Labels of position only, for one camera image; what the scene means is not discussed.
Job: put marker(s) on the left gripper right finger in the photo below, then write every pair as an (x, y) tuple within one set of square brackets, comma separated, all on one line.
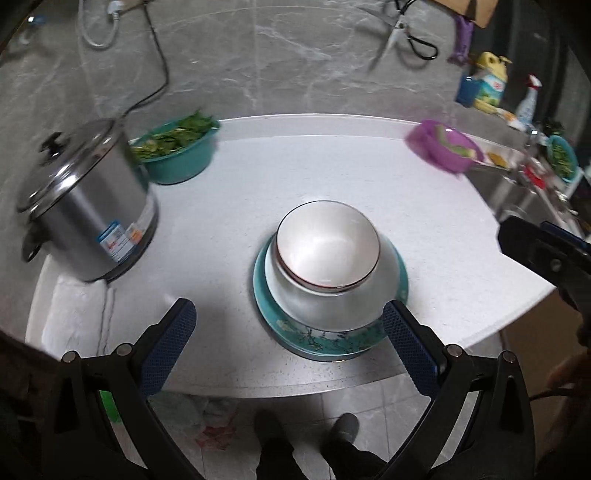
[(478, 424)]

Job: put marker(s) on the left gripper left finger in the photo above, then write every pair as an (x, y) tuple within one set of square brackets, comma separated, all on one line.
[(131, 374)]

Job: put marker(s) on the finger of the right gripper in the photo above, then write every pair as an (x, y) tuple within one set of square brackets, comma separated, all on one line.
[(565, 236), (539, 251)]

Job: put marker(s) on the large white bowl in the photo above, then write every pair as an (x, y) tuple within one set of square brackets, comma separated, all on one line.
[(344, 311)]

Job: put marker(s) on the teal floral plate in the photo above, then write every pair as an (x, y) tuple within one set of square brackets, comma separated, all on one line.
[(310, 343)]

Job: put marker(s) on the red floral bowl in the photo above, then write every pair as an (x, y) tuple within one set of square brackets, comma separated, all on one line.
[(327, 245)]

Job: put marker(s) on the right hand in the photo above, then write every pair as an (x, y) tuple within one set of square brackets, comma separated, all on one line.
[(572, 370)]

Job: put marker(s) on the yellow sponge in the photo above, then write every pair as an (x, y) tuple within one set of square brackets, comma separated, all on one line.
[(498, 160)]

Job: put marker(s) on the spray bottle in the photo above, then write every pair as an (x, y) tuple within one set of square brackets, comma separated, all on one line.
[(527, 107)]

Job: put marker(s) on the purple plastic basin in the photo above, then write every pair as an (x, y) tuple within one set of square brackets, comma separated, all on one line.
[(422, 141)]

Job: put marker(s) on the person's right shoe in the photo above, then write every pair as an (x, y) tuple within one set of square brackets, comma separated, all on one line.
[(338, 449)]

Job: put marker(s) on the person's shoe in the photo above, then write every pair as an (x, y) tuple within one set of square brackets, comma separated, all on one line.
[(276, 460), (338, 449)]

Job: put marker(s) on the green gourd piece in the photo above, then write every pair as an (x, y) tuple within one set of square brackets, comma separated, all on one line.
[(445, 138)]

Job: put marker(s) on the dish soap bottle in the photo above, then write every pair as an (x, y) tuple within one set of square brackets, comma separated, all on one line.
[(484, 88)]

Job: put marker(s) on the person's left shoe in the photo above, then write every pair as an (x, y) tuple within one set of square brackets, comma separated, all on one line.
[(276, 460)]

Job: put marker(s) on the purple hanging tool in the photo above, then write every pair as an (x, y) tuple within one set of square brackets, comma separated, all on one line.
[(464, 34)]

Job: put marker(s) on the teal basin with greens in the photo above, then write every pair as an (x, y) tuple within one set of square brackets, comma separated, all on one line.
[(178, 150)]

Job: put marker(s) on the scissors on wall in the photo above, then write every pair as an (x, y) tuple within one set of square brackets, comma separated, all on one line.
[(394, 16)]

